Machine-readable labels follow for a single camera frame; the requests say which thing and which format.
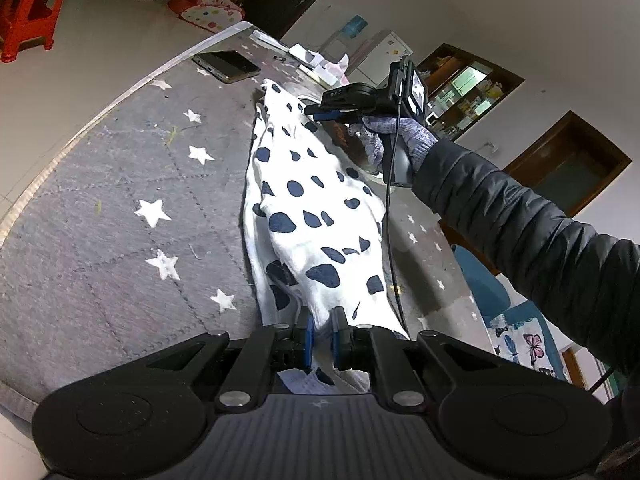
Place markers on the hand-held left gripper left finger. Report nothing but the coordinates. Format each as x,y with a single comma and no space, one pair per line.
309,342

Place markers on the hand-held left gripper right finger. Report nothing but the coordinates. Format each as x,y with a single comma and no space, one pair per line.
337,340

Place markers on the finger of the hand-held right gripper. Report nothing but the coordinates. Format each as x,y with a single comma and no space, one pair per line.
325,109

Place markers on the white polka dot garment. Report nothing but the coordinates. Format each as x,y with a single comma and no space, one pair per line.
310,200

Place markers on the person's right forearm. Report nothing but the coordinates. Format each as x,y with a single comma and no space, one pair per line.
525,220

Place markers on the person's right hand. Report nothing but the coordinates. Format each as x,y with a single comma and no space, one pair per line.
415,135

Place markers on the white refrigerator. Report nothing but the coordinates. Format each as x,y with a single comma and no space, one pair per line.
380,52

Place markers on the white folded paper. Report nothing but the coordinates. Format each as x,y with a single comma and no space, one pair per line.
305,55

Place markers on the blue water bottle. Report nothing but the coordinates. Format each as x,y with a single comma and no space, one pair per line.
356,26

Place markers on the wooden display cabinet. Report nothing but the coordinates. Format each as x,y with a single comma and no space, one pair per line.
470,90

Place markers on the black smartphone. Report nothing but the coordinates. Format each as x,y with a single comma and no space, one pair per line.
227,65

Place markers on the blue sofa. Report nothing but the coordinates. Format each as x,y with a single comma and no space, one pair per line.
480,280

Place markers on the butterfly print cushion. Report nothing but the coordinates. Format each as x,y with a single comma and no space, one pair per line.
525,347

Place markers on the grey star table mat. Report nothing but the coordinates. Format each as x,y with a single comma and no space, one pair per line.
125,160

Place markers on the wooden door with glass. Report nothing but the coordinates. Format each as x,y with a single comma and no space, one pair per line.
565,170

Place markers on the red plastic stool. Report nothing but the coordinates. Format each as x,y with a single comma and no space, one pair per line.
30,15

